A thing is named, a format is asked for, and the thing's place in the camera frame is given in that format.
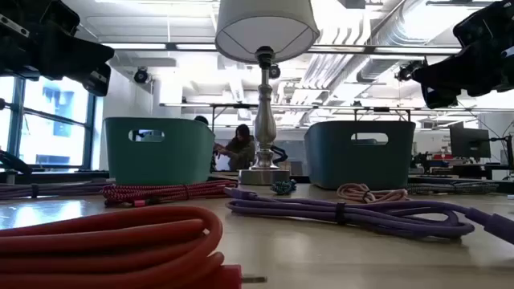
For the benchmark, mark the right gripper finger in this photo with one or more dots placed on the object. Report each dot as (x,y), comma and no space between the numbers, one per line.
(449,74)
(439,98)

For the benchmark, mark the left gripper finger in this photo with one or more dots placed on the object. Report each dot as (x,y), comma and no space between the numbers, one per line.
(80,56)
(98,82)

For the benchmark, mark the black ceiling spotlight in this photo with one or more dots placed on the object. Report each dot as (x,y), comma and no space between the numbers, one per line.
(274,71)
(141,75)
(403,73)

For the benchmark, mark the ceiling light strip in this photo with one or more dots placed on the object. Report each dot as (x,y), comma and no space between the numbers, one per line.
(136,46)

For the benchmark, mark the black computer monitor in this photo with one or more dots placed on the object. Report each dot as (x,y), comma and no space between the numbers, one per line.
(470,142)

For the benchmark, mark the green plastic bin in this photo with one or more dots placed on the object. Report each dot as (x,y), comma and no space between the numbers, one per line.
(160,160)

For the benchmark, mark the blue-grey plastic bin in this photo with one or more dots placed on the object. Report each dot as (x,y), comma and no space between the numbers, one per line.
(361,168)

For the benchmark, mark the person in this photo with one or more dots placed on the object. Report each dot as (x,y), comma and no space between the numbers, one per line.
(201,119)
(241,150)

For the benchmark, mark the silver lamp with white shade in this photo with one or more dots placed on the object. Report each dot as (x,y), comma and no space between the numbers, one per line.
(265,28)

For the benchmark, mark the window with dark frame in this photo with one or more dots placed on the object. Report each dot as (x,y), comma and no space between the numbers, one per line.
(52,120)

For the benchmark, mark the silver ventilation duct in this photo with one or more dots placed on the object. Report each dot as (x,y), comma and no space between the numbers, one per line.
(385,36)

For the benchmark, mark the black aluminium table frame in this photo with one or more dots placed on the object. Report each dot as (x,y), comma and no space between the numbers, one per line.
(60,176)

